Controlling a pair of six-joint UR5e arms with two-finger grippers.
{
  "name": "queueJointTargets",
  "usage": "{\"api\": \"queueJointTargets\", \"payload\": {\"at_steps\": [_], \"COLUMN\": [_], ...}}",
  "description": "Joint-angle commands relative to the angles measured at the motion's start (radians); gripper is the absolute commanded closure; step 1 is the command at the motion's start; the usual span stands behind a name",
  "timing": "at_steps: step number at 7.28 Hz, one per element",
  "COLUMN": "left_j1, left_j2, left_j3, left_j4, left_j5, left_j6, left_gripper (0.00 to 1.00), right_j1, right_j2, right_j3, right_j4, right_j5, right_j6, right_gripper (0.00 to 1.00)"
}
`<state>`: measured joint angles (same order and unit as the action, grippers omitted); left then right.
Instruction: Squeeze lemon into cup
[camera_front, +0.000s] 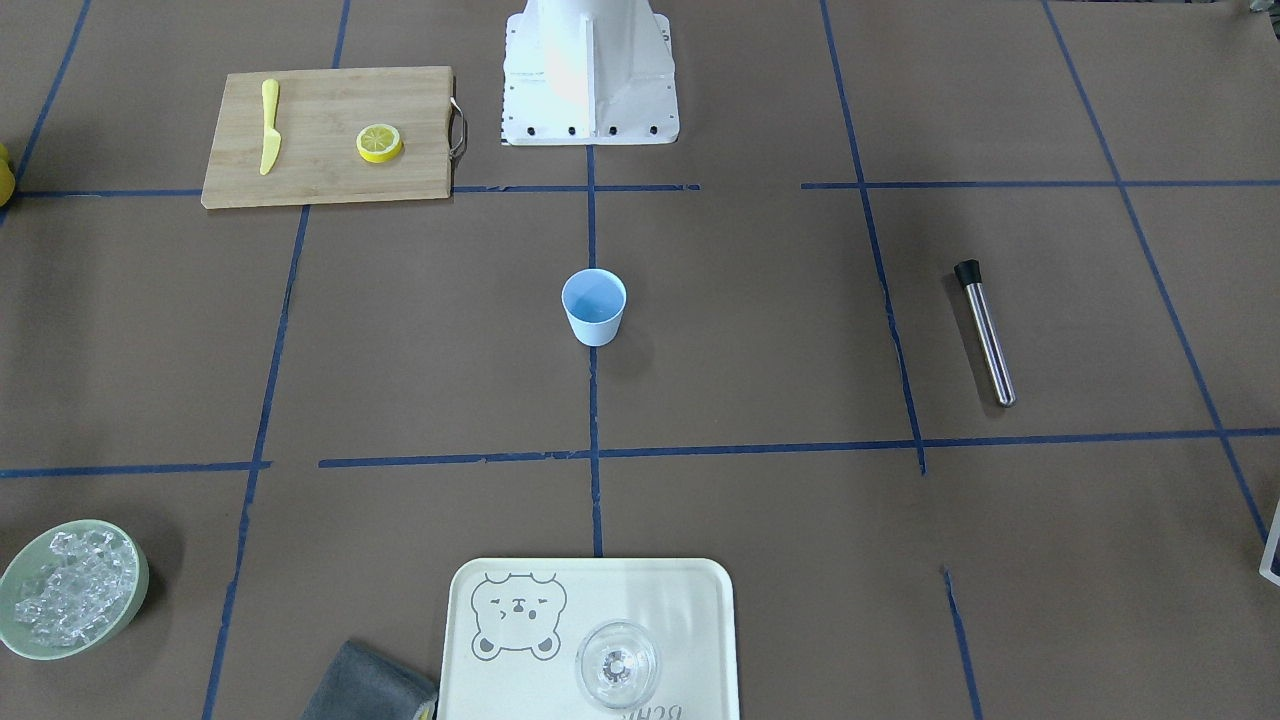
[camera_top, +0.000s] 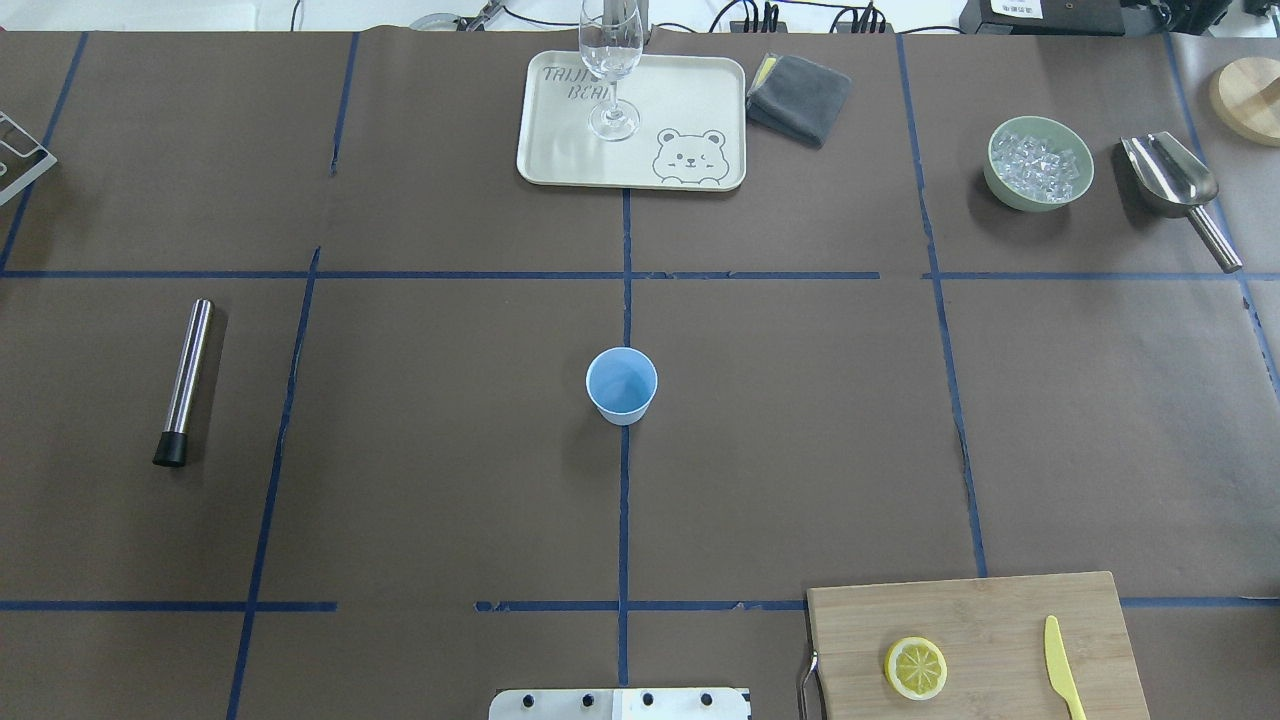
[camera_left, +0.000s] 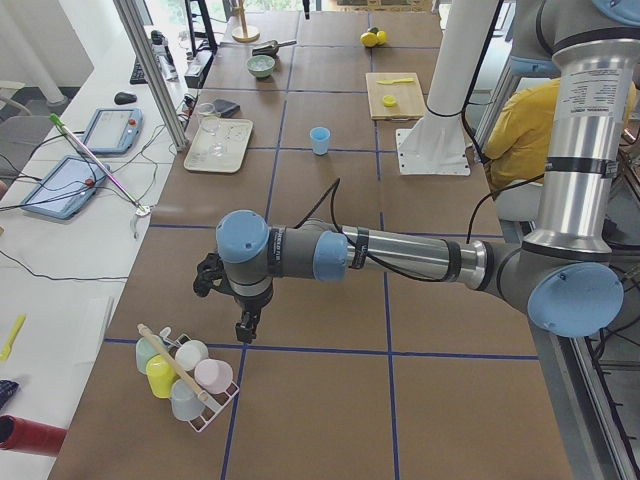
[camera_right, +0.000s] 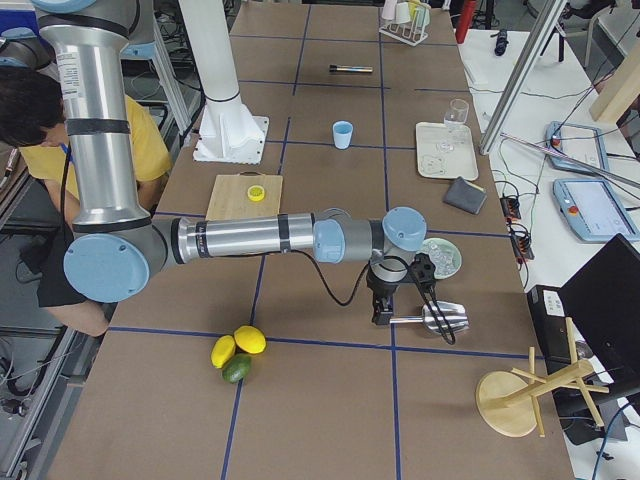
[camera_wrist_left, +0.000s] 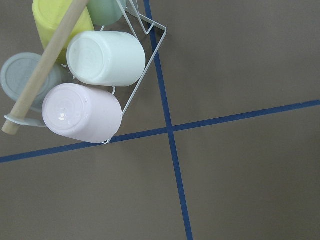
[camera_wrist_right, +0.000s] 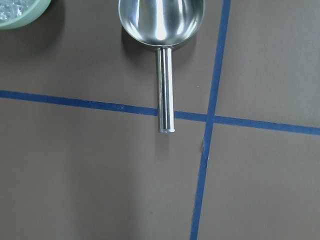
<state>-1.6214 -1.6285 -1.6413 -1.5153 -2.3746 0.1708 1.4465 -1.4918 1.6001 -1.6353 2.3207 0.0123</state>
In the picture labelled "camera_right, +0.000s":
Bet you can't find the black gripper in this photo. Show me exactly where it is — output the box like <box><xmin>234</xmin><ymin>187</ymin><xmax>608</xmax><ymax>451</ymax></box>
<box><xmin>366</xmin><ymin>263</ymin><xmax>406</xmax><ymax>326</ymax></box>

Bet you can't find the wooden cup tree stand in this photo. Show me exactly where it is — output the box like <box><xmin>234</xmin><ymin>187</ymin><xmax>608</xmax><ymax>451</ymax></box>
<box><xmin>475</xmin><ymin>317</ymin><xmax>609</xmax><ymax>438</ymax></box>

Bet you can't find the green cup on rack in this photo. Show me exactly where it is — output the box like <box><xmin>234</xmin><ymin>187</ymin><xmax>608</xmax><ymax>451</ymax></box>
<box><xmin>413</xmin><ymin>6</ymin><xmax>431</xmax><ymax>32</ymax></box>

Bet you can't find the teach pendant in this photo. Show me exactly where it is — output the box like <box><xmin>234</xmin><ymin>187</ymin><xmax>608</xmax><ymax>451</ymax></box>
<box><xmin>546</xmin><ymin>121</ymin><xmax>609</xmax><ymax>175</ymax></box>
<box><xmin>552</xmin><ymin>179</ymin><xmax>639</xmax><ymax>243</ymax></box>

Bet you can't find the cream bear tray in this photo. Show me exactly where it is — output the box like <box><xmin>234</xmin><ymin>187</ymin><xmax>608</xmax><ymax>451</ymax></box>
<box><xmin>415</xmin><ymin>122</ymin><xmax>479</xmax><ymax>181</ymax></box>

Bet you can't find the whole yellow lemon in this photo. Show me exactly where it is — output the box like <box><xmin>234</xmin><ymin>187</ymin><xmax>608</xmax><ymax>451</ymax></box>
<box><xmin>210</xmin><ymin>335</ymin><xmax>236</xmax><ymax>369</ymax></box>
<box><xmin>233</xmin><ymin>325</ymin><xmax>267</xmax><ymax>354</ymax></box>

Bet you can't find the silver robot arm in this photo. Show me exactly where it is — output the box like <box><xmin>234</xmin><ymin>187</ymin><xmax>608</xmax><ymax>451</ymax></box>
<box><xmin>34</xmin><ymin>1</ymin><xmax>427</xmax><ymax>324</ymax></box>

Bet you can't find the pink cup on rack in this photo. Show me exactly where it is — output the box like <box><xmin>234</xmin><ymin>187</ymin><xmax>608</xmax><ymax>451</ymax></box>
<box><xmin>381</xmin><ymin>0</ymin><xmax>397</xmax><ymax>22</ymax></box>

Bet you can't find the teach pendant near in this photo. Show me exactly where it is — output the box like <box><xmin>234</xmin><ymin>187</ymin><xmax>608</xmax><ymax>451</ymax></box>
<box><xmin>552</xmin><ymin>179</ymin><xmax>639</xmax><ymax>243</ymax></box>

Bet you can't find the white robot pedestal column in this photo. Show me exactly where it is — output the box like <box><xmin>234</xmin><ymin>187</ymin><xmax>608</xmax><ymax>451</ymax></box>
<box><xmin>179</xmin><ymin>0</ymin><xmax>269</xmax><ymax>165</ymax></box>

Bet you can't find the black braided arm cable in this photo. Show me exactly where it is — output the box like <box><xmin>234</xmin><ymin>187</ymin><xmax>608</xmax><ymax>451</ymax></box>
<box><xmin>294</xmin><ymin>248</ymin><xmax>457</xmax><ymax>346</ymax></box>

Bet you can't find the black box with label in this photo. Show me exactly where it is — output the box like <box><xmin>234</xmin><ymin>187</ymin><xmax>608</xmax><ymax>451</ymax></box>
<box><xmin>527</xmin><ymin>285</ymin><xmax>571</xmax><ymax>373</ymax></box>

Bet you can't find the person in yellow shirt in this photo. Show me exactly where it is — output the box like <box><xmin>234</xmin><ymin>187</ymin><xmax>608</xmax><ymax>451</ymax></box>
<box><xmin>1</xmin><ymin>66</ymin><xmax>172</xmax><ymax>337</ymax></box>

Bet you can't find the whole yellow lemon left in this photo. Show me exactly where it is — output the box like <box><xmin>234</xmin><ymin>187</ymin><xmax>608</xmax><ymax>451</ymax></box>
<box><xmin>210</xmin><ymin>335</ymin><xmax>236</xmax><ymax>369</ymax></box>

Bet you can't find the yellow cup on rack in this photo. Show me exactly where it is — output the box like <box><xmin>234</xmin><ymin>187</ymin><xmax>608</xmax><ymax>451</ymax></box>
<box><xmin>409</xmin><ymin>0</ymin><xmax>421</xmax><ymax>20</ymax></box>

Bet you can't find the light blue plastic cup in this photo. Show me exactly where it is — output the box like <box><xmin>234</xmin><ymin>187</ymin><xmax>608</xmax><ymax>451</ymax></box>
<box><xmin>332</xmin><ymin>120</ymin><xmax>353</xmax><ymax>150</ymax></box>

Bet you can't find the steel ice scoop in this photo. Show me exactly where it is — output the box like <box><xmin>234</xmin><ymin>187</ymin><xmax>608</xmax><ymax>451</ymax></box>
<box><xmin>390</xmin><ymin>300</ymin><xmax>469</xmax><ymax>336</ymax></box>

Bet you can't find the green bowl of ice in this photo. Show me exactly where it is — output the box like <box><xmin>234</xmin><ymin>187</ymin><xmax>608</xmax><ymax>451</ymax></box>
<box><xmin>419</xmin><ymin>238</ymin><xmax>462</xmax><ymax>280</ymax></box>

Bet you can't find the bamboo cutting board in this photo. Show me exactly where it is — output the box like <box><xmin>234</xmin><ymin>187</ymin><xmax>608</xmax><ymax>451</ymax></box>
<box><xmin>206</xmin><ymin>174</ymin><xmax>283</xmax><ymax>220</ymax></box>

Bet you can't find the steel muddler black tip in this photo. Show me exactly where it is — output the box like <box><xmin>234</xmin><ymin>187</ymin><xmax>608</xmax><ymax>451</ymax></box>
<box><xmin>329</xmin><ymin>64</ymin><xmax>374</xmax><ymax>75</ymax></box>

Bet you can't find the black computer monitor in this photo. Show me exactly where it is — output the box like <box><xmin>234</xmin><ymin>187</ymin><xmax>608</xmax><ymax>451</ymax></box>
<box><xmin>559</xmin><ymin>234</ymin><xmax>639</xmax><ymax>395</ymax></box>

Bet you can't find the clear wine glass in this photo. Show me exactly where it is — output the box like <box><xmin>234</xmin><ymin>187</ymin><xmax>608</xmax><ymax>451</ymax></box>
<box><xmin>437</xmin><ymin>98</ymin><xmax>469</xmax><ymax>153</ymax></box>

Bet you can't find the white wire cup rack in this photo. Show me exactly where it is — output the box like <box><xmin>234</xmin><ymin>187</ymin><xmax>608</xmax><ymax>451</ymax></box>
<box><xmin>379</xmin><ymin>1</ymin><xmax>431</xmax><ymax>46</ymax></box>

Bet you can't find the green lime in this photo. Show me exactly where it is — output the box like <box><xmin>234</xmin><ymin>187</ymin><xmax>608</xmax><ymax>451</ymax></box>
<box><xmin>221</xmin><ymin>353</ymin><xmax>252</xmax><ymax>384</ymax></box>

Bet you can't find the whole yellow lemon upper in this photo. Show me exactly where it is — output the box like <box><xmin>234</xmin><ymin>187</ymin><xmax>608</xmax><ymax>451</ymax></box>
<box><xmin>233</xmin><ymin>325</ymin><xmax>267</xmax><ymax>354</ymax></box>

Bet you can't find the teach pendant far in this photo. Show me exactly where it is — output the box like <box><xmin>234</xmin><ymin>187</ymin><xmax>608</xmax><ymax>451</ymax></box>
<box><xmin>546</xmin><ymin>121</ymin><xmax>609</xmax><ymax>175</ymax></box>

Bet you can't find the white cup on rack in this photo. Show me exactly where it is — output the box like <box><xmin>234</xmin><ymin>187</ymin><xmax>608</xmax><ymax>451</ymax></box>
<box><xmin>393</xmin><ymin>1</ymin><xmax>411</xmax><ymax>25</ymax></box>

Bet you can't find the grey folded cloth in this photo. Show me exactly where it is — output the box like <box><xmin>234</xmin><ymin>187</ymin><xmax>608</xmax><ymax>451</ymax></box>
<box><xmin>443</xmin><ymin>177</ymin><xmax>487</xmax><ymax>215</ymax></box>

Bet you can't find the aluminium frame post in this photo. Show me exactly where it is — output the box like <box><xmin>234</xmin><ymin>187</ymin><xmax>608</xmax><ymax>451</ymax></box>
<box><xmin>479</xmin><ymin>0</ymin><xmax>566</xmax><ymax>155</ymax></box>

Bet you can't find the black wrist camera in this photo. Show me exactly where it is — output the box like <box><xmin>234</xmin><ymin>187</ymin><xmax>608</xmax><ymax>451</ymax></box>
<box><xmin>411</xmin><ymin>253</ymin><xmax>436</xmax><ymax>284</ymax></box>

